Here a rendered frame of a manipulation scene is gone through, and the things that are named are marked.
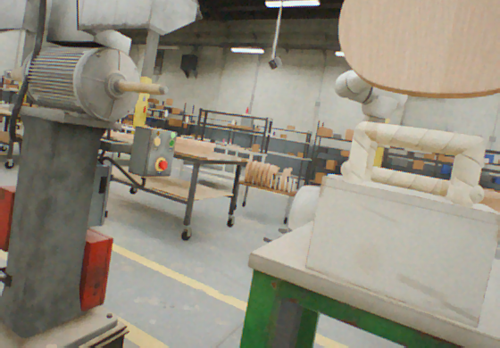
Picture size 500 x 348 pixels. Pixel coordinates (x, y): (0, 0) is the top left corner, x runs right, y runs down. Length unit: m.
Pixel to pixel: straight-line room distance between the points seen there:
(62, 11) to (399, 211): 1.27
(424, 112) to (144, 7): 11.30
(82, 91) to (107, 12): 0.27
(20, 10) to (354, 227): 1.36
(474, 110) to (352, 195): 11.52
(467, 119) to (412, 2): 11.35
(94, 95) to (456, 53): 1.00
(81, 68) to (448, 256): 1.08
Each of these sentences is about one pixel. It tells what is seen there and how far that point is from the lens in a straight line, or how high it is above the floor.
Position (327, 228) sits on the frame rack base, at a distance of 0.59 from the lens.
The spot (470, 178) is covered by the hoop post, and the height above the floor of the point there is 1.15.
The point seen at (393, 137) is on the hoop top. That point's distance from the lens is 0.58.
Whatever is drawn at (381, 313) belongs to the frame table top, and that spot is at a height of 0.91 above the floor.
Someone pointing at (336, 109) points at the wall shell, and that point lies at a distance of 12.20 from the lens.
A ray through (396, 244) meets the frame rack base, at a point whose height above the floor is 1.02.
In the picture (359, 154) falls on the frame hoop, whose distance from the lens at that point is 0.58.
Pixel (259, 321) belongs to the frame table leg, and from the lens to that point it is 0.69.
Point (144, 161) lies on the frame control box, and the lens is 1.35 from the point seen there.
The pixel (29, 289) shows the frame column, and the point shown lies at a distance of 1.46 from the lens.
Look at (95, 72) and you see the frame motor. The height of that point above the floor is 1.27.
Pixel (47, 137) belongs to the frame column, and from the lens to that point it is 1.32.
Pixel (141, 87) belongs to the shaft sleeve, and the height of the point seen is 1.25.
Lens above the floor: 1.14
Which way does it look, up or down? 3 degrees down
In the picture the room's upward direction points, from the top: 10 degrees clockwise
